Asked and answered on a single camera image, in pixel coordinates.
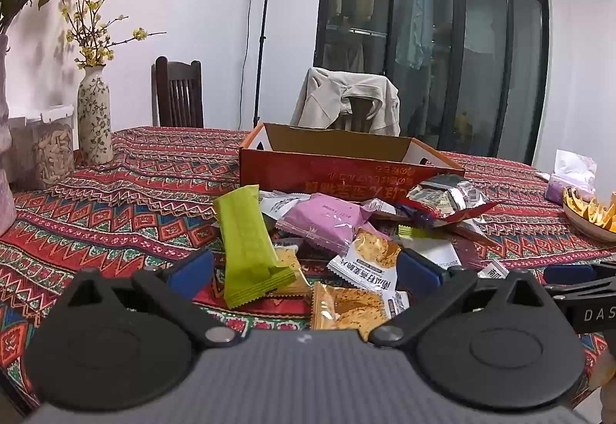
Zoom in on red silver snack packet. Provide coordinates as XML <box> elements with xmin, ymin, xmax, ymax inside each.
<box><xmin>407</xmin><ymin>174</ymin><xmax>501</xmax><ymax>230</ymax></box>

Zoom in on pink snack packet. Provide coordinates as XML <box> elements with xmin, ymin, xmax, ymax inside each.
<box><xmin>276</xmin><ymin>193</ymin><xmax>376</xmax><ymax>255</ymax></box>

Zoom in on yellow flower branches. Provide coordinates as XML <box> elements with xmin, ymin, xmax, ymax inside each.
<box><xmin>60</xmin><ymin>0</ymin><xmax>167</xmax><ymax>69</ymax></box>

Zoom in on wooden bowl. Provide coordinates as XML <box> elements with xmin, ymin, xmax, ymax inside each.
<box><xmin>562</xmin><ymin>187</ymin><xmax>616</xmax><ymax>244</ymax></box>

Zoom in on hanging light blue garment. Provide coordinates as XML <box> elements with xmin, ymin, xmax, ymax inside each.
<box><xmin>395</xmin><ymin>0</ymin><xmax>434</xmax><ymax>69</ymax></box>

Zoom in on patterned red tablecloth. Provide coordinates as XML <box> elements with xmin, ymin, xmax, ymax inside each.
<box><xmin>0</xmin><ymin>126</ymin><xmax>616</xmax><ymax>410</ymax></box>

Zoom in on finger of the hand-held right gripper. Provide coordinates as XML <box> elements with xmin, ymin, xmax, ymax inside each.
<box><xmin>543</xmin><ymin>260</ymin><xmax>616</xmax><ymax>296</ymax></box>

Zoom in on dark wooden chair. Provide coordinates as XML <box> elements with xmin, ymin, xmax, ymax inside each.
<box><xmin>151</xmin><ymin>57</ymin><xmax>205</xmax><ymax>129</ymax></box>

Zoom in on orange cardboard box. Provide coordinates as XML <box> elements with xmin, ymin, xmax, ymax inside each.
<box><xmin>239</xmin><ymin>122</ymin><xmax>466</xmax><ymax>213</ymax></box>

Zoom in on clear plastic container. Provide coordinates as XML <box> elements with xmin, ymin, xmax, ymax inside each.
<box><xmin>10</xmin><ymin>105</ymin><xmax>77</xmax><ymax>190</ymax></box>

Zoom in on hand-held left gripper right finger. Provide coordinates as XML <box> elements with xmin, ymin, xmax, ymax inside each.
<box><xmin>368</xmin><ymin>247</ymin><xmax>547</xmax><ymax>349</ymax></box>

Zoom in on green snack packet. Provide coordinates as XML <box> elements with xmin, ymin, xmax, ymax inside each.
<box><xmin>213</xmin><ymin>184</ymin><xmax>298</xmax><ymax>308</ymax></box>

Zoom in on pink textured vase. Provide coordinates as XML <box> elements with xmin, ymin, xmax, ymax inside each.
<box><xmin>0</xmin><ymin>34</ymin><xmax>17</xmax><ymax>235</ymax></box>

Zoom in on purple tissue pack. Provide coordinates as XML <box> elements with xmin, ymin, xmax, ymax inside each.
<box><xmin>545</xmin><ymin>149</ymin><xmax>598</xmax><ymax>206</ymax></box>

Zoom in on black power cable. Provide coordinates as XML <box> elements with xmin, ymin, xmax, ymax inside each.
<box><xmin>237</xmin><ymin>0</ymin><xmax>263</xmax><ymax>127</ymax></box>

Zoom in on pile of mixed snack packets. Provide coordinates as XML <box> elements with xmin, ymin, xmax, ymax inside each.
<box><xmin>212</xmin><ymin>184</ymin><xmax>511</xmax><ymax>333</ymax></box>

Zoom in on orange yellow fruit peels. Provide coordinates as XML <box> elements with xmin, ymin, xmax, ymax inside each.
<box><xmin>564</xmin><ymin>187</ymin><xmax>616</xmax><ymax>232</ymax></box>

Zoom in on floral ceramic vase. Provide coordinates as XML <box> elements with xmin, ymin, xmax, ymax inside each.
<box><xmin>77</xmin><ymin>65</ymin><xmax>115</xmax><ymax>165</ymax></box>

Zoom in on beige jacket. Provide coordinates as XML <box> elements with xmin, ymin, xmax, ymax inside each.
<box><xmin>290</xmin><ymin>67</ymin><xmax>401</xmax><ymax>136</ymax></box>

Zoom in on black framed glass door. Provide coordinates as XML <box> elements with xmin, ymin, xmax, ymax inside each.
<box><xmin>315</xmin><ymin>0</ymin><xmax>551</xmax><ymax>165</ymax></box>

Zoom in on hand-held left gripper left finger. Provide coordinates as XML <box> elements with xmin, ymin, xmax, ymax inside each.
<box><xmin>65</xmin><ymin>247</ymin><xmax>244</xmax><ymax>349</ymax></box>

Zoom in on wooden chair under jacket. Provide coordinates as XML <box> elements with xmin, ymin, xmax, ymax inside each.
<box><xmin>337</xmin><ymin>97</ymin><xmax>381</xmax><ymax>132</ymax></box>

